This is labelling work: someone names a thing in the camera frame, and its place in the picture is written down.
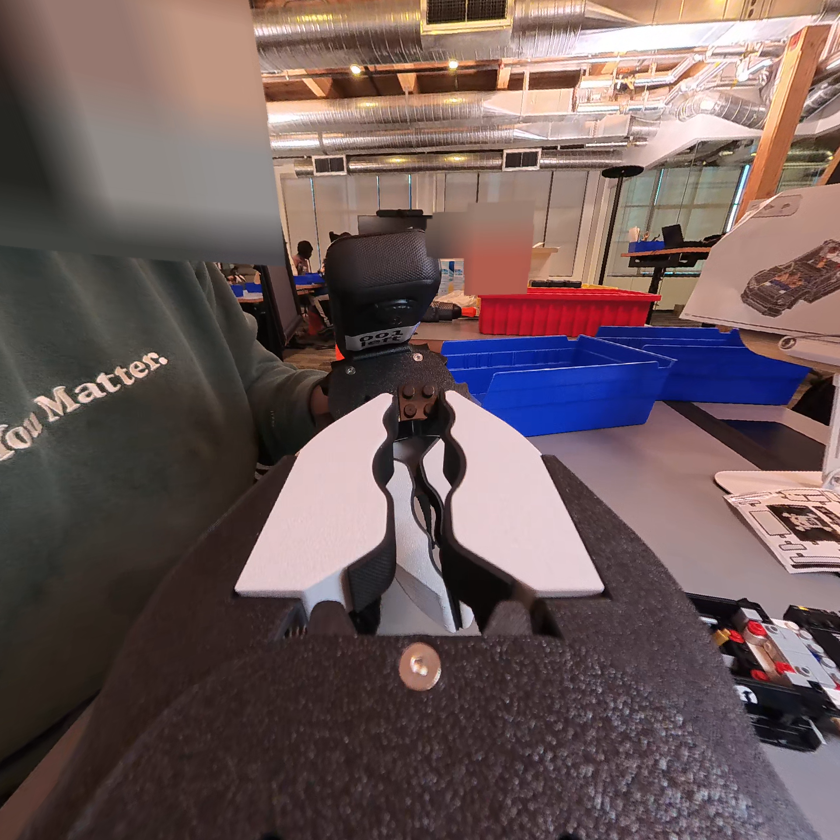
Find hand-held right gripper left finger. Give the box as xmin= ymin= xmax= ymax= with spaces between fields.
xmin=234 ymin=394 xmax=400 ymax=636

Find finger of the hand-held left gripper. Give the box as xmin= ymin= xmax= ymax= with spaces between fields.
xmin=419 ymin=437 xmax=475 ymax=632
xmin=392 ymin=469 xmax=455 ymax=635

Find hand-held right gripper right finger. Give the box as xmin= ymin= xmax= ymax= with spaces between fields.
xmin=441 ymin=391 xmax=605 ymax=639

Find black lego wheel arch piece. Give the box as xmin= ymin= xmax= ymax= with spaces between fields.
xmin=395 ymin=381 xmax=442 ymax=437

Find lego car model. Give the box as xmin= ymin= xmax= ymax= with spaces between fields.
xmin=688 ymin=592 xmax=840 ymax=753

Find person's left forearm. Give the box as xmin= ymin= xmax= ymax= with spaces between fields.
xmin=246 ymin=315 xmax=331 ymax=463

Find lego sticker sheet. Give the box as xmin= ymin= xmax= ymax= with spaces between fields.
xmin=723 ymin=487 xmax=840 ymax=574

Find lego instruction booklet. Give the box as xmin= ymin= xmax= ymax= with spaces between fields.
xmin=679 ymin=186 xmax=840 ymax=340

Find black standing board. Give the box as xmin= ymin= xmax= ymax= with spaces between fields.
xmin=259 ymin=262 xmax=305 ymax=350

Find blue plastic bin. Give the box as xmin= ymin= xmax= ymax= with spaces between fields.
xmin=594 ymin=325 xmax=812 ymax=406
xmin=440 ymin=335 xmax=677 ymax=438

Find red plastic bin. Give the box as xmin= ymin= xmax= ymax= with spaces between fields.
xmin=478 ymin=288 xmax=662 ymax=337

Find person's green sweatshirt torso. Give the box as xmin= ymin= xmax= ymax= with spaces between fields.
xmin=0 ymin=246 xmax=329 ymax=778

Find white booklet stand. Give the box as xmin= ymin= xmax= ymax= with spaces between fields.
xmin=714 ymin=331 xmax=840 ymax=494

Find black floor lamp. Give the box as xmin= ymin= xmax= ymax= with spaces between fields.
xmin=600 ymin=164 xmax=644 ymax=287

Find background desk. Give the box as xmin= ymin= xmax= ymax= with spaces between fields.
xmin=619 ymin=223 xmax=716 ymax=311

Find wooden post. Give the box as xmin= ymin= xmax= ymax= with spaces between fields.
xmin=734 ymin=25 xmax=832 ymax=225

